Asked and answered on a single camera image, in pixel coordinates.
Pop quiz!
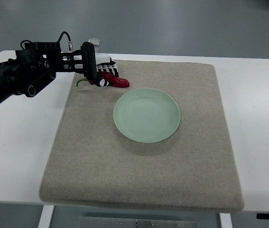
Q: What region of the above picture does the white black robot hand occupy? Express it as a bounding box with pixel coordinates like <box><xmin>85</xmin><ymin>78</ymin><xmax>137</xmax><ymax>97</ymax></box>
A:
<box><xmin>96</xmin><ymin>54</ymin><xmax>119</xmax><ymax>77</ymax></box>

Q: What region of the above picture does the red pepper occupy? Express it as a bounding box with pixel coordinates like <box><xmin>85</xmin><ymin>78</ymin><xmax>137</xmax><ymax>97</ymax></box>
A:
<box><xmin>76</xmin><ymin>72</ymin><xmax>130</xmax><ymax>88</ymax></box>

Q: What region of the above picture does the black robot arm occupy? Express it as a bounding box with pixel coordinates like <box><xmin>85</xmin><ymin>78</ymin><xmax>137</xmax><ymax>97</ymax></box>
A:
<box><xmin>0</xmin><ymin>38</ymin><xmax>100</xmax><ymax>104</ymax></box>

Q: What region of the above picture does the lower floor socket plate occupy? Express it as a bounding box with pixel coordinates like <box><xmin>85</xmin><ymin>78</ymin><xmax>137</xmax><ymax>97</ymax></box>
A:
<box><xmin>94</xmin><ymin>47</ymin><xmax>100</xmax><ymax>53</ymax></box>

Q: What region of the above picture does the floor socket plate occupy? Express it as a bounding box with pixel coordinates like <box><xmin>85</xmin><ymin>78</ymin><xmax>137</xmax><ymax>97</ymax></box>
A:
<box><xmin>88</xmin><ymin>38</ymin><xmax>100</xmax><ymax>47</ymax></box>
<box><xmin>94</xmin><ymin>47</ymin><xmax>100</xmax><ymax>53</ymax></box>

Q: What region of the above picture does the upper floor socket plate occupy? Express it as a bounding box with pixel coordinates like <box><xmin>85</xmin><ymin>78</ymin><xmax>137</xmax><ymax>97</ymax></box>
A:
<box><xmin>88</xmin><ymin>38</ymin><xmax>100</xmax><ymax>47</ymax></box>

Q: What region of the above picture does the light green plate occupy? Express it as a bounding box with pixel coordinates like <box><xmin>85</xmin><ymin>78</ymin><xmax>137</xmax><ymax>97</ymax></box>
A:
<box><xmin>113</xmin><ymin>88</ymin><xmax>181</xmax><ymax>143</ymax></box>

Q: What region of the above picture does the beige felt mat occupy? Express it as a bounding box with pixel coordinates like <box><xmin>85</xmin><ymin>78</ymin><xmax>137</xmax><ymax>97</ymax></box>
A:
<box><xmin>39</xmin><ymin>60</ymin><xmax>244</xmax><ymax>213</ymax></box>

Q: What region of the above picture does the white left table leg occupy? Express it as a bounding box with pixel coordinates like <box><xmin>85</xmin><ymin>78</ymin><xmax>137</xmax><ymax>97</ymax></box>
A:
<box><xmin>38</xmin><ymin>205</ymin><xmax>55</xmax><ymax>228</ymax></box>

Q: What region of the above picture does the white table leg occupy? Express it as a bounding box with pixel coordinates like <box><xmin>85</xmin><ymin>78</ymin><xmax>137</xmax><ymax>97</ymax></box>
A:
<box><xmin>219</xmin><ymin>213</ymin><xmax>233</xmax><ymax>228</ymax></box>
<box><xmin>38</xmin><ymin>205</ymin><xmax>55</xmax><ymax>228</ymax></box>

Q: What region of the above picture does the white right table leg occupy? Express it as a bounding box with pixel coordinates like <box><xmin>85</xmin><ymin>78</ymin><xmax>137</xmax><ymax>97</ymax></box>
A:
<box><xmin>219</xmin><ymin>213</ymin><xmax>233</xmax><ymax>228</ymax></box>

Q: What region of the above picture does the metal table base plate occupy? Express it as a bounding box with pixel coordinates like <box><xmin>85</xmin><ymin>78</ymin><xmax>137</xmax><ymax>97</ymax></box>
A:
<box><xmin>79</xmin><ymin>217</ymin><xmax>196</xmax><ymax>228</ymax></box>

